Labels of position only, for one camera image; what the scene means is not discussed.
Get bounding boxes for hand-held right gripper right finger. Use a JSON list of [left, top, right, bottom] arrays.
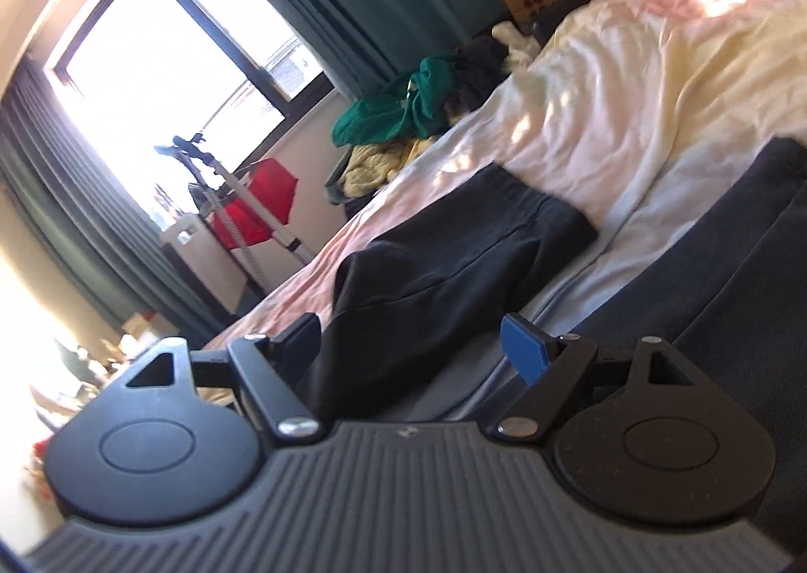
[[482, 313, 698, 441]]

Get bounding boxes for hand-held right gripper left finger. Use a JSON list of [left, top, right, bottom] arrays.
[[125, 312, 324, 441]]

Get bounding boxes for black pants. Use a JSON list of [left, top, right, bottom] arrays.
[[301, 164, 600, 419]]

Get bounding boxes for dark clothes pile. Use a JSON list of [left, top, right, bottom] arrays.
[[441, 36, 524, 113]]

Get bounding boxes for white side table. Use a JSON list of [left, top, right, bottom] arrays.
[[159, 213, 266, 317]]

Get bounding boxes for red chair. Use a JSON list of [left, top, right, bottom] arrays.
[[211, 158, 299, 247]]

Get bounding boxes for yellow garment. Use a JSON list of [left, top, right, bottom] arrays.
[[337, 135, 436, 199]]

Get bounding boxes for green garment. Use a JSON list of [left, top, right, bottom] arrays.
[[332, 56, 469, 146]]

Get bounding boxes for pastel bed sheet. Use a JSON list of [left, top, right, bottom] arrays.
[[217, 0, 807, 419]]

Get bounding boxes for window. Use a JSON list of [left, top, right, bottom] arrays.
[[45, 0, 335, 234]]

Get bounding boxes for white garment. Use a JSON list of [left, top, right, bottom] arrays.
[[492, 21, 544, 66]]

